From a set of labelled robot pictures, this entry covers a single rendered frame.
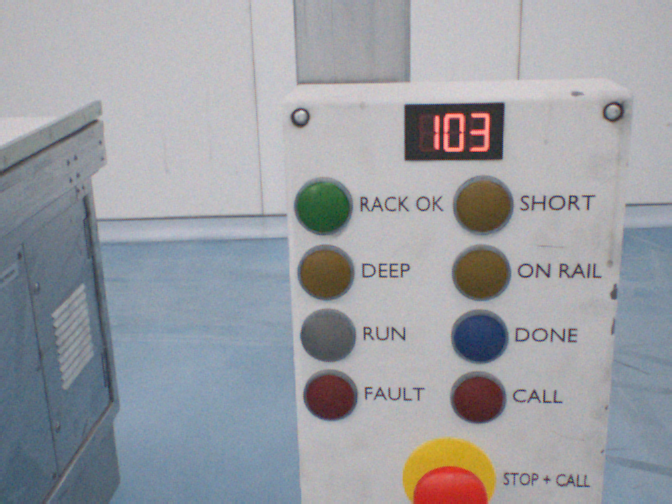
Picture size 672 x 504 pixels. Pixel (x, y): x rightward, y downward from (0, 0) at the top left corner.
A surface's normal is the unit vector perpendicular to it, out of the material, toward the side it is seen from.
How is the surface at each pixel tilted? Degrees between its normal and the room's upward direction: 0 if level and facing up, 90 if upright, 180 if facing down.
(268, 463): 0
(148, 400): 0
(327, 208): 90
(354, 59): 90
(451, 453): 90
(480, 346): 93
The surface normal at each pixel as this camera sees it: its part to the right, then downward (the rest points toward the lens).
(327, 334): -0.08, 0.28
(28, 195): 1.00, 0.00
